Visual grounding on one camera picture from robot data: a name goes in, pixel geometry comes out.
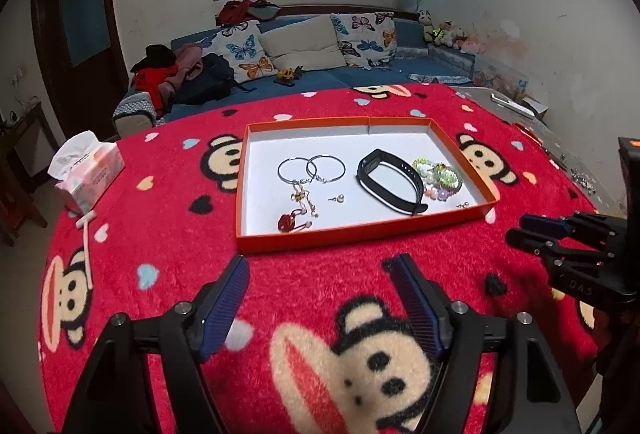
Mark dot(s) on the silver stud earring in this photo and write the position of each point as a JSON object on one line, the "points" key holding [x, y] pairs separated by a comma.
{"points": [[340, 199], [464, 204]]}

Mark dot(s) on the wooden side table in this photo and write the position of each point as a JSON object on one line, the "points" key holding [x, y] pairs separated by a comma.
{"points": [[30, 124]]}

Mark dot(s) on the panda plush toy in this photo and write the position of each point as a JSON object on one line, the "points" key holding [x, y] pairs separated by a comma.
{"points": [[425, 22]]}

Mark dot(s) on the red monkey printed blanket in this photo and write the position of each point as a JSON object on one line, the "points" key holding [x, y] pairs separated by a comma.
{"points": [[175, 214]]}

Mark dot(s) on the thin silver bangle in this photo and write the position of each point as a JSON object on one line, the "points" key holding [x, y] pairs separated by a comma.
{"points": [[279, 170]]}

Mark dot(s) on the butterfly print pillow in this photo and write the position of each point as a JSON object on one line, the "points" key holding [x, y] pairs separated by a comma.
{"points": [[245, 52], [365, 39]]}

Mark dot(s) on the beige pillow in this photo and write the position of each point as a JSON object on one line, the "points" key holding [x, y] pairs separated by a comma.
{"points": [[300, 44]]}

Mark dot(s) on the grey-green cloth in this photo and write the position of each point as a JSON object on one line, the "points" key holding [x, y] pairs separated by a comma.
{"points": [[267, 12]]}

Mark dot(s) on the silver hoop earring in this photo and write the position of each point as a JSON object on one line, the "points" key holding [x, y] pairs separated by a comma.
{"points": [[344, 169]]}

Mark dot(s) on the scattered small metal trinkets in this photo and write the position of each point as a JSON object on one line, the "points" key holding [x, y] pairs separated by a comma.
{"points": [[585, 179]]}

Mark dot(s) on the pink cloth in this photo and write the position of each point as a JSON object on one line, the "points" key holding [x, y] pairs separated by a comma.
{"points": [[187, 59]]}

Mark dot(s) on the pink tissue pack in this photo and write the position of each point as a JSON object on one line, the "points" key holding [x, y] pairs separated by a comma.
{"points": [[95, 174]]}

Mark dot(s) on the red charm pendant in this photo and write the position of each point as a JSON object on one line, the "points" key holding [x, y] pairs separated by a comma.
{"points": [[286, 221]]}

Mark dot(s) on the orange tray with white inside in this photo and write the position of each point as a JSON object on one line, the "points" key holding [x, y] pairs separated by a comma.
{"points": [[350, 147]]}

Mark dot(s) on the black cloth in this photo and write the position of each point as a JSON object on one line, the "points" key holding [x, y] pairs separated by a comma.
{"points": [[155, 57]]}

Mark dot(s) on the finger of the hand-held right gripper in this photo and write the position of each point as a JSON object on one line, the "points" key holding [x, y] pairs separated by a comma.
{"points": [[545, 224], [530, 241]]}

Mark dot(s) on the white plastic stick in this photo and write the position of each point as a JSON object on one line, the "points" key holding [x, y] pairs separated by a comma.
{"points": [[87, 244]]}

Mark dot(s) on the yellow toy truck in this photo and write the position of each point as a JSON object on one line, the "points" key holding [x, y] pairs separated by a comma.
{"points": [[287, 76]]}

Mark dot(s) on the dark wooden door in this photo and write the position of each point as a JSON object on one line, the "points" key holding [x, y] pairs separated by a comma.
{"points": [[80, 24]]}

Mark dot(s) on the black backpack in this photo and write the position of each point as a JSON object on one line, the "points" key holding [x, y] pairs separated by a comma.
{"points": [[210, 79]]}

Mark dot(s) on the grey knit throw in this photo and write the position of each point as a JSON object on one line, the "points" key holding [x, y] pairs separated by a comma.
{"points": [[132, 112]]}

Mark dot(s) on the pile of plush toys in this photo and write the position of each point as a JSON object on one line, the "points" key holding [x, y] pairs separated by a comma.
{"points": [[452, 37]]}

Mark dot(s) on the blue sofa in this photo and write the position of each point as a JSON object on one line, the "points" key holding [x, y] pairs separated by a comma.
{"points": [[325, 82]]}

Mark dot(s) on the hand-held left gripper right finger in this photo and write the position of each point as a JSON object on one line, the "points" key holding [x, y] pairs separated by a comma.
{"points": [[417, 304]]}

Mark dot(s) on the black smart band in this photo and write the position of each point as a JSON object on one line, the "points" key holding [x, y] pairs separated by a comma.
{"points": [[397, 158]]}

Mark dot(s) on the red clothes on windowsill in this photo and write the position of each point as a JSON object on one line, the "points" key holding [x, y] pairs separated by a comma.
{"points": [[237, 12]]}

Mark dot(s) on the red cloth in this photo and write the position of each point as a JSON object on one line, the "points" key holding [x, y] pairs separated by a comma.
{"points": [[155, 82]]}

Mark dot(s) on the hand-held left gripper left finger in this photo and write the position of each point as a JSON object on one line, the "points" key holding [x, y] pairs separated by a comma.
{"points": [[227, 304]]}

